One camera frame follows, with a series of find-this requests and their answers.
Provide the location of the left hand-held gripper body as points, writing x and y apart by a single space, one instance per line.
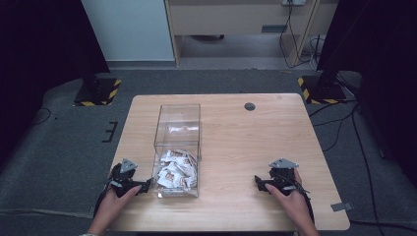
124 178

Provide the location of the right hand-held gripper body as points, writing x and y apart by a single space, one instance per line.
282 177

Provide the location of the pile of white packets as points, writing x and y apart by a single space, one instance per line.
177 172

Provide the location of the clear plastic box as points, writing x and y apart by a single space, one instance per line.
178 144

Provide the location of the person's right hand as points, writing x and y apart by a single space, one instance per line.
291 203

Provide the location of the person's left hand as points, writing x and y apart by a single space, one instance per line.
113 205

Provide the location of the black floor tape mark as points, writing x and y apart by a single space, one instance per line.
110 131

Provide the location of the grey tape piece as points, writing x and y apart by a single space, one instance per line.
341 206

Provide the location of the dark round table grommet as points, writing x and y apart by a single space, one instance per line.
250 106

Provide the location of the striped stand base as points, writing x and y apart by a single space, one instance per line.
98 93
323 90

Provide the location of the black curtain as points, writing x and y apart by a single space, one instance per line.
377 65
42 65

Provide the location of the white panel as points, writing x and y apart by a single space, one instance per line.
128 29

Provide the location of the light wooden desk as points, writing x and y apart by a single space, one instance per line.
236 19

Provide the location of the white power strip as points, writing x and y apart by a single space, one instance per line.
293 2

